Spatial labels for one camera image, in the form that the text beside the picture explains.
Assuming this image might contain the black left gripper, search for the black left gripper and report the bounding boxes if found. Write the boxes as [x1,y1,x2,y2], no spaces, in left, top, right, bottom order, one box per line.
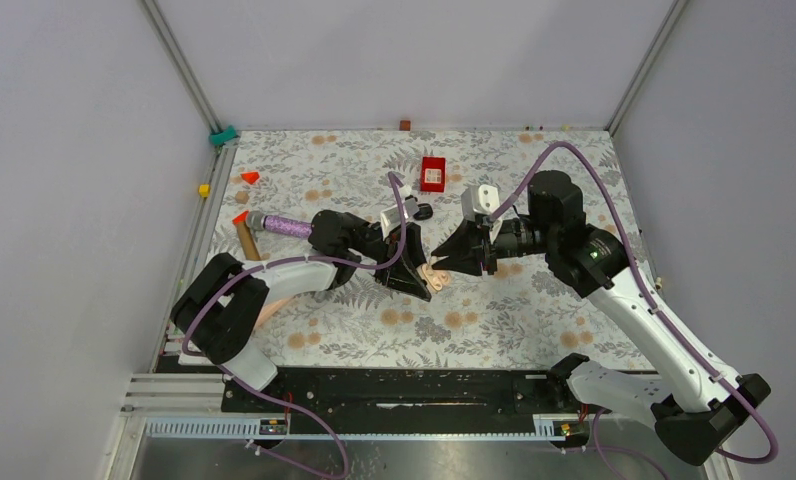
[348,215,439,301]

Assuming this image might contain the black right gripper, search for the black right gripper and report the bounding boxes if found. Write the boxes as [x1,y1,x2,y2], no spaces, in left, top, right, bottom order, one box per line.
[432,216,556,277]

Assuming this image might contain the beige earbud charging case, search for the beige earbud charging case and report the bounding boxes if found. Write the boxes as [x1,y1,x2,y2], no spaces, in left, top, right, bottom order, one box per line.
[417,263,452,294]

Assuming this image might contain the black earbud charging case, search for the black earbud charging case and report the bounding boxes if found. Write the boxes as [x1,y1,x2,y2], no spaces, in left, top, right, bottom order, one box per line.
[413,203,433,221]

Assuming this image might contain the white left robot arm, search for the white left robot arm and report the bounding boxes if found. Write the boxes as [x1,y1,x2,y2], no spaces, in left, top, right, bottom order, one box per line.
[170,210,432,411]

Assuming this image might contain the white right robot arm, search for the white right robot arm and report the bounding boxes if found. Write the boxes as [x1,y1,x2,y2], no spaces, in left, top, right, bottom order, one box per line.
[435,170,771,466]

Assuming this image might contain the red box with label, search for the red box with label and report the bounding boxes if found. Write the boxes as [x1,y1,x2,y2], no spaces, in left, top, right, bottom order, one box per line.
[419,156,447,193]

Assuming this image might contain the pink microphone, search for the pink microphone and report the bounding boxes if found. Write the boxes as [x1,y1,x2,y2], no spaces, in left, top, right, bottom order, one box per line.
[254,297,293,329]

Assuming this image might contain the floral table mat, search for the floral table mat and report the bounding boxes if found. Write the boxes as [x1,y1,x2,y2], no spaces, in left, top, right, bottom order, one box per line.
[209,130,650,371]

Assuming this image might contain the small coloured beads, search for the small coloured beads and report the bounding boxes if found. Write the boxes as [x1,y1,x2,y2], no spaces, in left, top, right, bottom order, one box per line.
[523,124,572,131]

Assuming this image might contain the gold brown microphone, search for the gold brown microphone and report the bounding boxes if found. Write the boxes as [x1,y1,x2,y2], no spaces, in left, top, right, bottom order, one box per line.
[234,221,261,261]

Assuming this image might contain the purple glitter microphone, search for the purple glitter microphone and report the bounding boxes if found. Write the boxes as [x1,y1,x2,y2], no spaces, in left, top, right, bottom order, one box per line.
[244,211,312,239]

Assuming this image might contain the red block near microphones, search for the red block near microphones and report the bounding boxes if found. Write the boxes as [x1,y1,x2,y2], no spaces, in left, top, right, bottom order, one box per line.
[232,211,249,225]

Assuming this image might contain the red wedge block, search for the red wedge block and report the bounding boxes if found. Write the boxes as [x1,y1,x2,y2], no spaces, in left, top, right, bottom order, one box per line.
[240,171,260,185]

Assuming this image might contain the teal block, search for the teal block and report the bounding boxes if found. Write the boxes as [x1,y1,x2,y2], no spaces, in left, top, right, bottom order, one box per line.
[208,125,238,147]

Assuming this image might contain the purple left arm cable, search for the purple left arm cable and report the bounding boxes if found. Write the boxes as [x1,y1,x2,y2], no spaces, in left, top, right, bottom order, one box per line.
[180,171,411,480]

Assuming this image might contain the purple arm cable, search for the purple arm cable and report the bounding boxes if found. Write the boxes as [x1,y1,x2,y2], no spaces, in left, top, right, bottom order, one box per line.
[180,171,411,480]
[490,140,780,478]

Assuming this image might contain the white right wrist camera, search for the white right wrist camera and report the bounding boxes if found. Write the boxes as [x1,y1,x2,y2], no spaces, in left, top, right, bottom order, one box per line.
[460,184,503,242]

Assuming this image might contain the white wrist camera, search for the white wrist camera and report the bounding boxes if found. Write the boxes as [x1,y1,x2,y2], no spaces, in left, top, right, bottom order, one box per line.
[460,184,503,242]
[379,196,419,240]

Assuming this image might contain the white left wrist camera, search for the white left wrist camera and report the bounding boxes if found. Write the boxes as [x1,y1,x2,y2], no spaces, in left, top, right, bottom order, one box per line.
[379,196,419,240]

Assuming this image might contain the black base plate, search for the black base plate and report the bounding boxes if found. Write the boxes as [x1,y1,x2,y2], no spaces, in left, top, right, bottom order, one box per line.
[218,367,599,430]

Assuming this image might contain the white slotted cable duct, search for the white slotted cable duct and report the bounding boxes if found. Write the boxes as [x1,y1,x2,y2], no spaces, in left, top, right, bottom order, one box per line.
[144,411,565,441]

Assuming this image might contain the aluminium corner rail left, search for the aluminium corner rail left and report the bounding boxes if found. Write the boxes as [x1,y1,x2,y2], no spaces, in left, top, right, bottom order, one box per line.
[136,0,240,372]

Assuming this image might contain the aluminium corner rail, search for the aluminium corner rail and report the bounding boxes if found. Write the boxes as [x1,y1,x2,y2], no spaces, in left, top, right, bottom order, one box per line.
[136,0,240,372]
[605,0,690,137]

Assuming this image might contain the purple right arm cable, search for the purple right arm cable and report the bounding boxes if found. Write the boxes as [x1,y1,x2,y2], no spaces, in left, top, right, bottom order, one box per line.
[490,140,780,478]

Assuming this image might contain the aluminium corner rail right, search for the aluminium corner rail right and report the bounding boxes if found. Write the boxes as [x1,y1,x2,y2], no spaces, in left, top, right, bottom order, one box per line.
[605,0,690,137]

